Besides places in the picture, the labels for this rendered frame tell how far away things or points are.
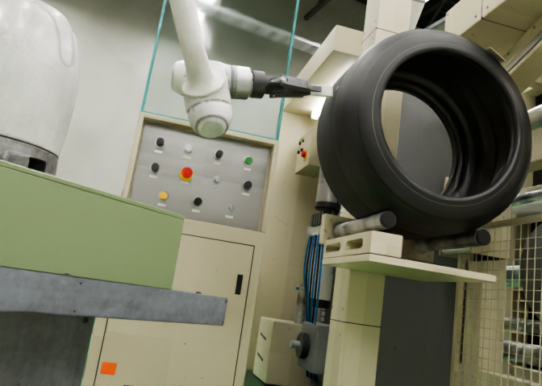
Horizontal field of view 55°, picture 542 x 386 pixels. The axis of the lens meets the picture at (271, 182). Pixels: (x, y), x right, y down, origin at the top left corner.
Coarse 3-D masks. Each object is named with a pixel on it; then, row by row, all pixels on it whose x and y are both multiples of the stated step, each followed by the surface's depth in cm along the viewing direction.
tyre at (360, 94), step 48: (384, 48) 142; (432, 48) 143; (480, 48) 148; (336, 96) 145; (432, 96) 174; (480, 96) 166; (336, 144) 141; (384, 144) 134; (480, 144) 171; (528, 144) 146; (336, 192) 152; (384, 192) 135; (432, 192) 135; (480, 192) 165
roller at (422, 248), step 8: (472, 232) 142; (480, 232) 139; (488, 232) 140; (416, 240) 171; (424, 240) 165; (432, 240) 160; (440, 240) 156; (448, 240) 152; (456, 240) 148; (464, 240) 145; (472, 240) 141; (480, 240) 139; (488, 240) 140; (416, 248) 170; (424, 248) 166; (432, 248) 161; (440, 248) 158; (448, 248) 154; (456, 248) 152
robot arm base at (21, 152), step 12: (0, 144) 66; (12, 144) 67; (24, 144) 68; (0, 156) 66; (12, 156) 66; (24, 156) 64; (36, 156) 70; (48, 156) 72; (36, 168) 67; (48, 168) 72
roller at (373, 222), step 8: (368, 216) 144; (376, 216) 137; (384, 216) 134; (392, 216) 134; (344, 224) 158; (352, 224) 151; (360, 224) 146; (368, 224) 141; (376, 224) 136; (384, 224) 133; (392, 224) 134; (336, 232) 164; (344, 232) 158; (352, 232) 153; (360, 232) 149
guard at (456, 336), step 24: (528, 216) 151; (504, 240) 160; (456, 288) 179; (480, 288) 167; (456, 312) 176; (504, 312) 154; (528, 312) 145; (456, 336) 174; (456, 360) 172; (456, 384) 170; (504, 384) 148
